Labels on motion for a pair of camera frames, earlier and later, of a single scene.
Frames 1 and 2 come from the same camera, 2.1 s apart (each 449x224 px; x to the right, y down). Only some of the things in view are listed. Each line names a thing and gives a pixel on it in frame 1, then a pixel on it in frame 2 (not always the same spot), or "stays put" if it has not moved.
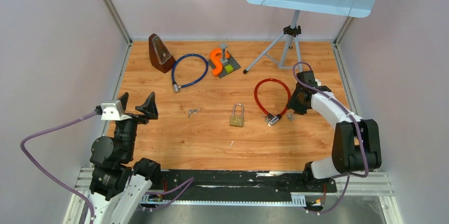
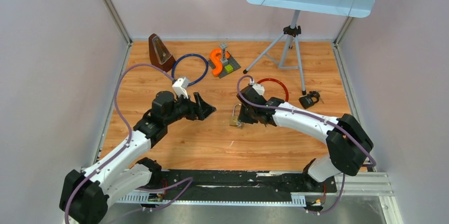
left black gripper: [149, 107] to [204, 109]
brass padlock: [237, 119] stays put
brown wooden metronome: [160, 56] stays put
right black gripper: [292, 105] to [243, 119]
